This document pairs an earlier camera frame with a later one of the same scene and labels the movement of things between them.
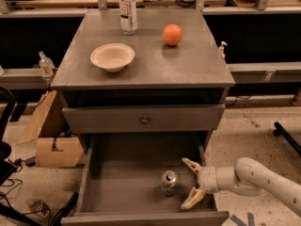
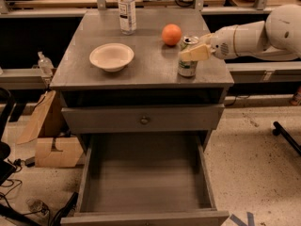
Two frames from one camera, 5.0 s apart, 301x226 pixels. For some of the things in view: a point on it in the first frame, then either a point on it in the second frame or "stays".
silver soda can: (168, 183) → (188, 69)
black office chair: (7, 106) stays
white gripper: (208, 179) → (222, 45)
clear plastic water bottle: (128, 10) stays
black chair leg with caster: (280, 130) stays
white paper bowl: (113, 56) stays
